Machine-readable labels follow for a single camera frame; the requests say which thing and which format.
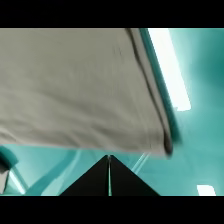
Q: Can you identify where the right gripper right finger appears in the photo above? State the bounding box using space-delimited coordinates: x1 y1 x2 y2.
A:
108 154 161 197

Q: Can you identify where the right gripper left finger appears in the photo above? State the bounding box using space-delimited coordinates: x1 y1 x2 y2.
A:
59 154 110 197

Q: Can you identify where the brown T-shirt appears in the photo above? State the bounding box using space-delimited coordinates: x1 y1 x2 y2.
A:
0 27 174 157

